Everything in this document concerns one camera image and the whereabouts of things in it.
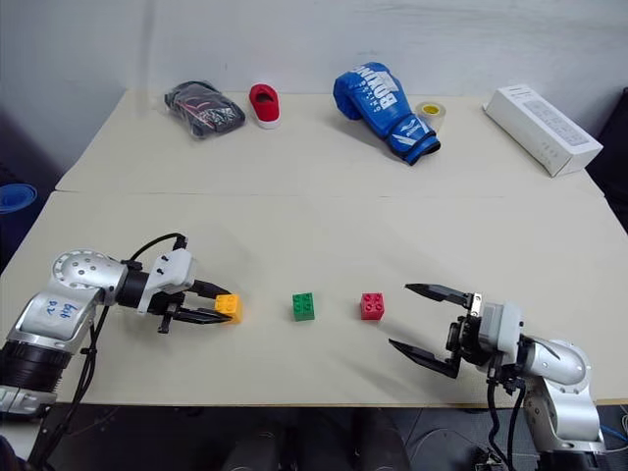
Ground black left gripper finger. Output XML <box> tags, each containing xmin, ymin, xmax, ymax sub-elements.
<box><xmin>173</xmin><ymin>306</ymin><xmax>234</xmax><ymax>326</ymax></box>
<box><xmin>188</xmin><ymin>280</ymin><xmax>229</xmax><ymax>298</ymax></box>

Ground blue boxing glove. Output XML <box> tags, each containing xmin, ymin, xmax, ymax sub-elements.
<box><xmin>333</xmin><ymin>61</ymin><xmax>444</xmax><ymax>168</ymax></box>

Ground red toy brick cube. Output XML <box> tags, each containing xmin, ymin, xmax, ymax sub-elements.
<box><xmin>359</xmin><ymin>292</ymin><xmax>387</xmax><ymax>322</ymax></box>

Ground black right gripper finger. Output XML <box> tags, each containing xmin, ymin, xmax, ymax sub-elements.
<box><xmin>388</xmin><ymin>338</ymin><xmax>463</xmax><ymax>381</ymax></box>
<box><xmin>403</xmin><ymin>283</ymin><xmax>474</xmax><ymax>311</ymax></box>

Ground thin blue cable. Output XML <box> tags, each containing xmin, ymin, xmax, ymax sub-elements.
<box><xmin>600</xmin><ymin>414</ymin><xmax>628</xmax><ymax>455</ymax></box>

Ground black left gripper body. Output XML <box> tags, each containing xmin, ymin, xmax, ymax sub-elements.
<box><xmin>146</xmin><ymin>281</ymin><xmax>200</xmax><ymax>335</ymax></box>

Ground tape roll with yellow core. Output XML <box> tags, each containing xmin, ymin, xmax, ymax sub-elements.
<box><xmin>414</xmin><ymin>100</ymin><xmax>449</xmax><ymax>134</ymax></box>

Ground long white cardboard box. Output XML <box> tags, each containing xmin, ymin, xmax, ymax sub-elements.
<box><xmin>482</xmin><ymin>83</ymin><xmax>605</xmax><ymax>179</ymax></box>

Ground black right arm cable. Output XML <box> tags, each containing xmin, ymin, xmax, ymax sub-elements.
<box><xmin>485</xmin><ymin>365</ymin><xmax>529</xmax><ymax>471</ymax></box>

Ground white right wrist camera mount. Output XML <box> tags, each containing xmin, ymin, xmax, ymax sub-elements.
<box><xmin>477</xmin><ymin>300</ymin><xmax>525</xmax><ymax>365</ymax></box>

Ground blue round container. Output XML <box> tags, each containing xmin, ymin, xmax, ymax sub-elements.
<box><xmin>0</xmin><ymin>183</ymin><xmax>38</xmax><ymax>214</ymax></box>

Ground yellow toy brick cube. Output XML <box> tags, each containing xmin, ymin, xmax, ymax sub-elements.
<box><xmin>214</xmin><ymin>292</ymin><xmax>244</xmax><ymax>326</ymax></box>

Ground green toy brick cube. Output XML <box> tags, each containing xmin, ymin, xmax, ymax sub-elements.
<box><xmin>291</xmin><ymin>291</ymin><xmax>317</xmax><ymax>323</ymax></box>

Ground red slip-on shoe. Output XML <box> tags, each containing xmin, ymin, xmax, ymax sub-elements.
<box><xmin>248</xmin><ymin>82</ymin><xmax>284</xmax><ymax>131</ymax></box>

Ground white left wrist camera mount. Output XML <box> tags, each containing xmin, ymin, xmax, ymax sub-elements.
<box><xmin>136</xmin><ymin>248</ymin><xmax>198</xmax><ymax>315</ymax></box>

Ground black gloves in plastic bag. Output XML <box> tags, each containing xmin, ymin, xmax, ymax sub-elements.
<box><xmin>163</xmin><ymin>79</ymin><xmax>247</xmax><ymax>144</ymax></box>

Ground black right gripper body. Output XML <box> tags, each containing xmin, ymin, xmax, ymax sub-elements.
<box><xmin>444</xmin><ymin>291</ymin><xmax>493</xmax><ymax>369</ymax></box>

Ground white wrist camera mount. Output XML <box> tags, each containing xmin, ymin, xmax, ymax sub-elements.
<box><xmin>477</xmin><ymin>300</ymin><xmax>525</xmax><ymax>365</ymax></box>
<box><xmin>136</xmin><ymin>248</ymin><xmax>198</xmax><ymax>315</ymax></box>

